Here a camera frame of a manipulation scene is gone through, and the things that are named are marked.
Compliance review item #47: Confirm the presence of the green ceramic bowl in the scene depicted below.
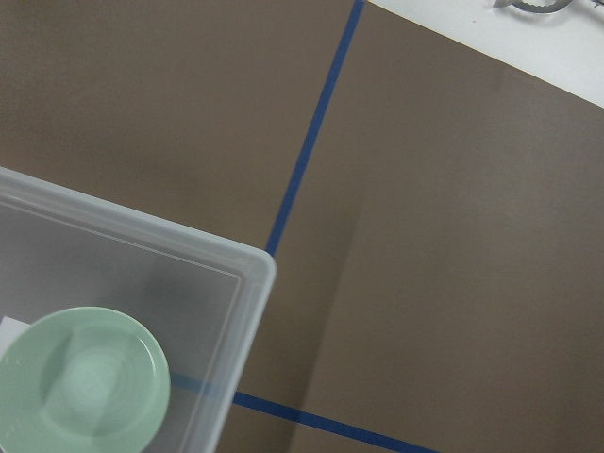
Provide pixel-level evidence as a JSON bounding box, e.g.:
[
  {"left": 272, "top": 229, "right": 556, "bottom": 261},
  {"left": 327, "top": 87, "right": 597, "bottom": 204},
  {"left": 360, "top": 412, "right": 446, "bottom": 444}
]
[{"left": 1, "top": 307, "right": 171, "bottom": 452}]

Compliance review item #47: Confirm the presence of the translucent plastic storage box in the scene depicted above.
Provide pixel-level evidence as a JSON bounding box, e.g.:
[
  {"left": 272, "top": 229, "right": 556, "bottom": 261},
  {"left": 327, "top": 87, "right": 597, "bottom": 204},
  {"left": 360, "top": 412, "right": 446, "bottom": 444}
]
[{"left": 1, "top": 169, "right": 277, "bottom": 452}]

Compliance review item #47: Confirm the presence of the white label in box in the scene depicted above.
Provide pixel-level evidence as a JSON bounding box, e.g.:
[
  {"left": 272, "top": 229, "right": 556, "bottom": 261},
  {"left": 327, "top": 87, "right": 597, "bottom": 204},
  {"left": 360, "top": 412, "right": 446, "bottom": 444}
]
[{"left": 0, "top": 316, "right": 30, "bottom": 356}]

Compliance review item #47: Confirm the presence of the green handled reacher grabber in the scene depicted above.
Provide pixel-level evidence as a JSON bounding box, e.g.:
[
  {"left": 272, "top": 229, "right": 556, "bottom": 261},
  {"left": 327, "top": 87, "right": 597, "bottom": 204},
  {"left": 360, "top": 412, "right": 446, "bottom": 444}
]
[{"left": 493, "top": 0, "right": 572, "bottom": 14}]

